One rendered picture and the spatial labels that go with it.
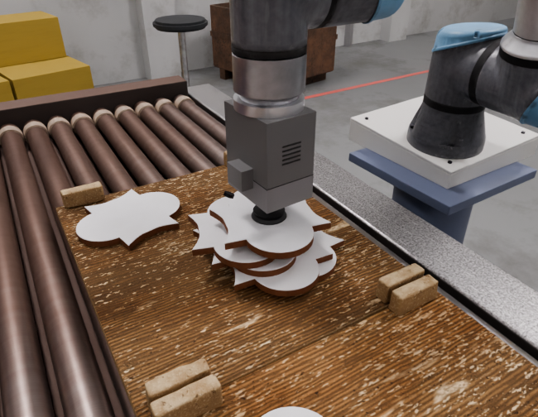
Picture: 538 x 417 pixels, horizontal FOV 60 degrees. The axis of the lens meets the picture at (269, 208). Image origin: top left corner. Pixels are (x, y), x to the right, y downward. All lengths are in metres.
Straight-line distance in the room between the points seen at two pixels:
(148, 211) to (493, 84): 0.59
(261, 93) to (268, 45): 0.04
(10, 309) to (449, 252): 0.56
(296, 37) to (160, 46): 4.21
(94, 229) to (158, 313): 0.19
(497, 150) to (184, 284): 0.70
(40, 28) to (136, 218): 3.32
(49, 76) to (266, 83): 3.19
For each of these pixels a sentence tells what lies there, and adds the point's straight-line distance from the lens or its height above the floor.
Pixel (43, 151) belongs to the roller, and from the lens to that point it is 1.01.
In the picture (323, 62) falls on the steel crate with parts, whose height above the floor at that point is 0.20.
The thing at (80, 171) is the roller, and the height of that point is 0.92.
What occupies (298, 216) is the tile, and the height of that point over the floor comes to 1.00.
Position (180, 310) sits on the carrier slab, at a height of 0.94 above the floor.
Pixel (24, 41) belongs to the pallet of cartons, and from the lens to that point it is 3.91.
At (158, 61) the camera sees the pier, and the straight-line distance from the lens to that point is 4.67.
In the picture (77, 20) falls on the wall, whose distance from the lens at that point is 4.59.
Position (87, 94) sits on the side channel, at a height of 0.95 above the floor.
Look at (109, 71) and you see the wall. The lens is 4.72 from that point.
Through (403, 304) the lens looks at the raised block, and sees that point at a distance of 0.52.
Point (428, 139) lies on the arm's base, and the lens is 0.96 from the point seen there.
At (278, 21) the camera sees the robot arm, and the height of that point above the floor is 1.22.
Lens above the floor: 1.30
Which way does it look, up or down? 32 degrees down
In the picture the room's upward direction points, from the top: straight up
